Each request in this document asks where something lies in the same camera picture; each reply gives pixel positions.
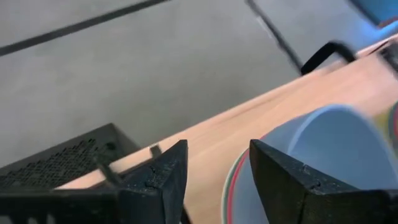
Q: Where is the black perforated box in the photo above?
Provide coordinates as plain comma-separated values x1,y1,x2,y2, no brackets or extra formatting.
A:
0,123,141,190

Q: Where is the large pale blue bowl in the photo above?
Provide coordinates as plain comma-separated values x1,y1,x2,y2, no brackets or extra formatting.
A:
231,104,398,224

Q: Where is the large teal bowl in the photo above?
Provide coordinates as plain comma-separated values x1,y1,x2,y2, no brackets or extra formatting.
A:
223,151,248,224

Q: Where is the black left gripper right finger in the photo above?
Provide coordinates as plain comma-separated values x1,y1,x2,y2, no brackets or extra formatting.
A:
249,139,398,224

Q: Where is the dark blue floor mat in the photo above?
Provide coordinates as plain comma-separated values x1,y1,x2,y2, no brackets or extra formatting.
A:
348,0,398,30

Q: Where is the large orange bowl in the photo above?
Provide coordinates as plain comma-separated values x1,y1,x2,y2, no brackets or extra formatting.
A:
226,133,271,224

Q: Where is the wooden shelf with black frame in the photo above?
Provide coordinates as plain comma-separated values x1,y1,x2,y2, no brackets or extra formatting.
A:
54,32,398,224

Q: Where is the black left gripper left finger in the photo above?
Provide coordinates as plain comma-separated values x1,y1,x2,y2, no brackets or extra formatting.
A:
0,139,189,224

